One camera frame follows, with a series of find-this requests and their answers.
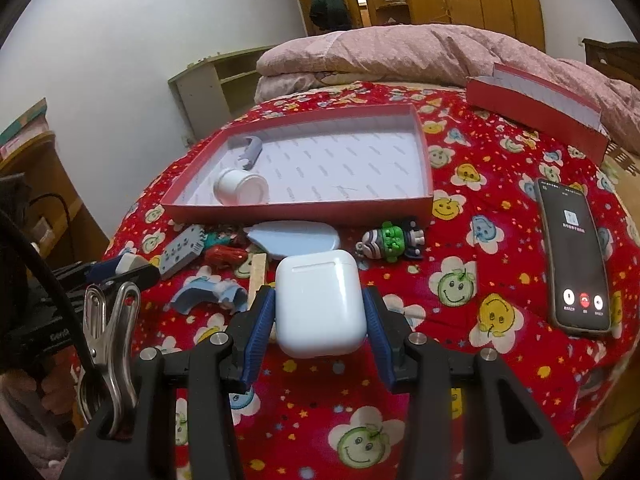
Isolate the wooden clothespin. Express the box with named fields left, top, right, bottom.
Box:
left=247, top=252, right=272, bottom=309

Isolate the white earbuds case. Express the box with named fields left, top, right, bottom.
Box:
left=274, top=249, right=367, bottom=359

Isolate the teal cartoon lighter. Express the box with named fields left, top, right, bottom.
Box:
left=204, top=224, right=248, bottom=249

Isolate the grey metal hinge plate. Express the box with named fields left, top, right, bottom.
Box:
left=160, top=224, right=206, bottom=280

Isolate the metal clip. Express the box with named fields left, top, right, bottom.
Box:
left=78, top=282, right=141, bottom=438

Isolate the blue curved plastic piece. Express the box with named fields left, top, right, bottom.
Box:
left=169, top=278, right=248, bottom=315

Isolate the wooden side desk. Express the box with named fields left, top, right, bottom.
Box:
left=1, top=131, right=108, bottom=269

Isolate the red small toy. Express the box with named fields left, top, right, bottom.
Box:
left=203, top=245, right=248, bottom=269

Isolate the light blue oval pad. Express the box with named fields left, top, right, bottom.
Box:
left=244, top=220, right=341, bottom=260

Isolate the red floral bedspread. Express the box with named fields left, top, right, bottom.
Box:
left=69, top=81, right=640, bottom=480

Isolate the black smartphone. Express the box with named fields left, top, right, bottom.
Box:
left=535, top=179, right=611, bottom=335

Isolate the grey plastic hook piece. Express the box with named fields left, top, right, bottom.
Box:
left=238, top=136, right=262, bottom=171

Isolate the beige open shelf unit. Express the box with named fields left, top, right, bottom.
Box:
left=168, top=46, right=271, bottom=144

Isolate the red shallow box tray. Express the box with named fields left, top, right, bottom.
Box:
left=160, top=104, right=434, bottom=226

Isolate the red box lid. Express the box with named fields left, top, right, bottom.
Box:
left=466, top=64, right=608, bottom=166

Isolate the pink folded quilt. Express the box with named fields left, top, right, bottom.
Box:
left=254, top=24, right=639, bottom=153

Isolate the dark hanging coat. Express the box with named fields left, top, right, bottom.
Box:
left=309, top=0, right=352, bottom=32

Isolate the black cable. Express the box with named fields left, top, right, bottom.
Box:
left=27, top=192, right=76, bottom=256

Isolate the green cartoon figure keychain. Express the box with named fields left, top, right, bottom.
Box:
left=355, top=217, right=425, bottom=263

